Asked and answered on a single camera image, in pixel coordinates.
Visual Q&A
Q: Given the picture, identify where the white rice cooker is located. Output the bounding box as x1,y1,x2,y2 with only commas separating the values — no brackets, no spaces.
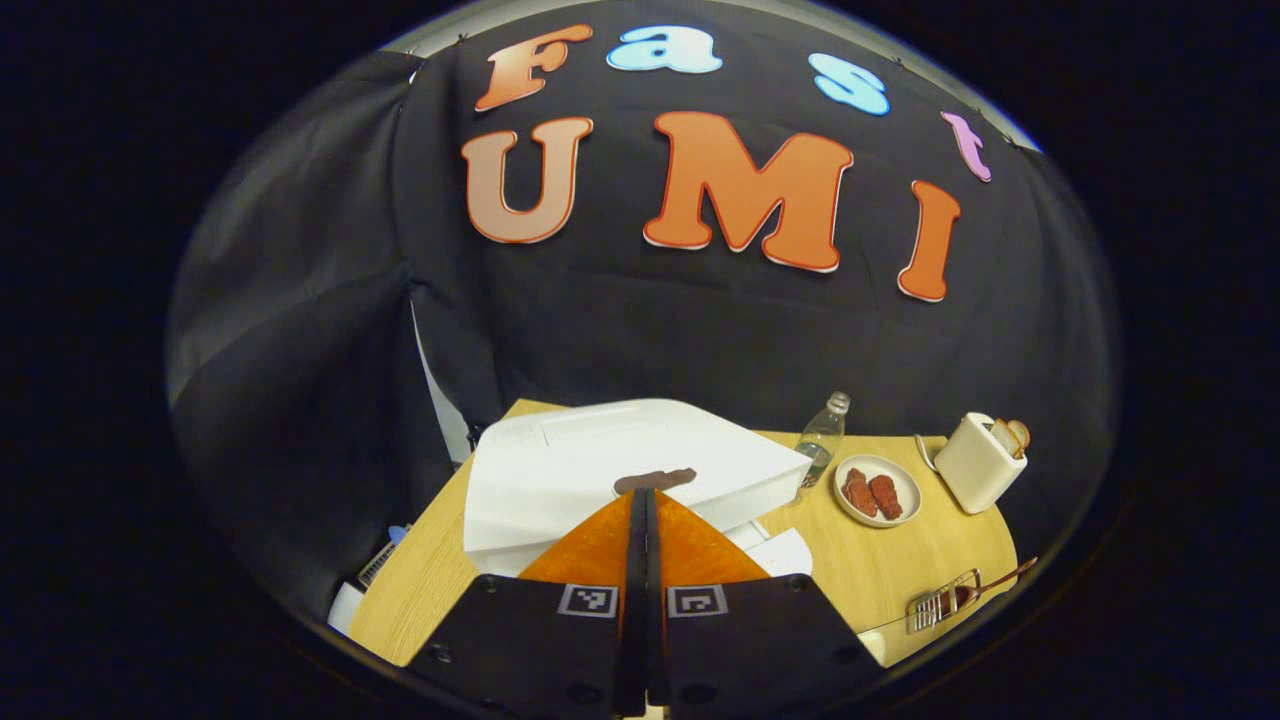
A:
463,398,814,579

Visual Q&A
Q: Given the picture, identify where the grey ribbed object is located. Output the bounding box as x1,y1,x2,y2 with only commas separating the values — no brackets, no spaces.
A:
357,523,412,588

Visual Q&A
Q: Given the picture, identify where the white round plate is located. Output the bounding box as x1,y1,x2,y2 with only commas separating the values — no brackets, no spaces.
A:
833,455,922,528

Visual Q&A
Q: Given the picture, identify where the white toaster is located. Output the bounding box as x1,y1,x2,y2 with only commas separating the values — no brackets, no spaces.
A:
915,412,1029,515

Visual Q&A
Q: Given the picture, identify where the metal wire chopstick holder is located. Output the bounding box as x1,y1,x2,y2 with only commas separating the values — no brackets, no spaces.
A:
907,568,983,634

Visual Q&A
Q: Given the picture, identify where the clear plastic water bottle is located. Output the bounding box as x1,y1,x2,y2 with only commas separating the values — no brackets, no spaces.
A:
797,391,852,489

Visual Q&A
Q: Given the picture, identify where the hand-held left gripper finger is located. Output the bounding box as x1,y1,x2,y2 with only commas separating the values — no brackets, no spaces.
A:
648,488,886,720
405,488,649,720

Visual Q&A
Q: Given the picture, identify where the brown wooden spoon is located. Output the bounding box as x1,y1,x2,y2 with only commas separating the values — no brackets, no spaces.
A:
940,557,1039,613

